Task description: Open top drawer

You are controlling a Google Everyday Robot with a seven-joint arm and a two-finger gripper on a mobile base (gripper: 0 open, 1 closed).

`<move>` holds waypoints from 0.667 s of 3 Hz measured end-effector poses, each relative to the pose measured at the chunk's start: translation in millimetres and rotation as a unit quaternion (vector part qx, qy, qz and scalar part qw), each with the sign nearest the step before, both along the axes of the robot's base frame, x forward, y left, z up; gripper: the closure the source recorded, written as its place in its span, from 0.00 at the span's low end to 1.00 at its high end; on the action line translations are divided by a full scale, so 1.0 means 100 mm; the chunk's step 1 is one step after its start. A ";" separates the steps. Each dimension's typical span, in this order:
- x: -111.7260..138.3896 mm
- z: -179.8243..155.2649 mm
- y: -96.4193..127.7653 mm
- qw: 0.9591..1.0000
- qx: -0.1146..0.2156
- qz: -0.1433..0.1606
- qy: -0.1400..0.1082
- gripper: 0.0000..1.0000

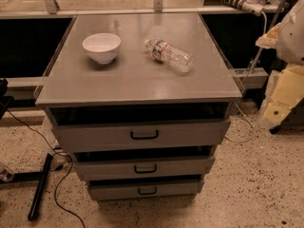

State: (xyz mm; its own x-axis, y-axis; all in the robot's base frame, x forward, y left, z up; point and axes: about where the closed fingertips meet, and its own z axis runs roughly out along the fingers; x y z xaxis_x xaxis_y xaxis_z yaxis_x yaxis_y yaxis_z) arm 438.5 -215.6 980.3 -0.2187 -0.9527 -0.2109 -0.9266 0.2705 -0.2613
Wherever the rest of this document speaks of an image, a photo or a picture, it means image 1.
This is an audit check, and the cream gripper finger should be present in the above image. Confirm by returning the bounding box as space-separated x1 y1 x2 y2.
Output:
256 23 281 49
260 64 304 129

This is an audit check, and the grey top drawer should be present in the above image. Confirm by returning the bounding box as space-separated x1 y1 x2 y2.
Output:
52 120 230 153

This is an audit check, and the grey drawer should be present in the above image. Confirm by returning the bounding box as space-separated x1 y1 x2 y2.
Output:
52 120 230 153
74 156 215 181
88 176 203 200

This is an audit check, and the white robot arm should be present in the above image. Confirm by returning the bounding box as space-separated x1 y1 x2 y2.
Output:
256 0 304 129

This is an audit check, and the grey middle drawer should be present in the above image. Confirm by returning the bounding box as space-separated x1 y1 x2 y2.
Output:
74 156 215 181

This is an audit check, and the grey bottom drawer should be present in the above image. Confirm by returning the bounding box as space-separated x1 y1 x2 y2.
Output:
88 176 203 200

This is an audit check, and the grey drawer cabinet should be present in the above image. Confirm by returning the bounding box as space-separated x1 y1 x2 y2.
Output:
33 12 243 202

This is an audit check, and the white power strip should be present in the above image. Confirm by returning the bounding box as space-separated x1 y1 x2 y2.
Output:
219 0 264 16

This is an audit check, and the clear plastic water bottle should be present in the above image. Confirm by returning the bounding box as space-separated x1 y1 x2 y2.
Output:
144 39 194 74

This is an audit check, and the white ceramic bowl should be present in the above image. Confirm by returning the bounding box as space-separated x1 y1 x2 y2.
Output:
83 33 121 65

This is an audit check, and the black device at left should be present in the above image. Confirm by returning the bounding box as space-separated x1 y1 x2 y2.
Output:
0 79 14 119

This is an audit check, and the black metal floor bar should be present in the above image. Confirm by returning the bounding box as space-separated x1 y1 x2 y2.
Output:
28 154 53 221

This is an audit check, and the white power cable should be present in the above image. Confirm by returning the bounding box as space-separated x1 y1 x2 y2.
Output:
240 10 269 81

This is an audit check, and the metal frame rail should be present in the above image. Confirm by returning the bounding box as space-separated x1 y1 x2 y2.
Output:
6 67 268 100

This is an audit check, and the black floor cable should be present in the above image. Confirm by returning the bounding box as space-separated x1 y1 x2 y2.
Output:
6 109 86 228

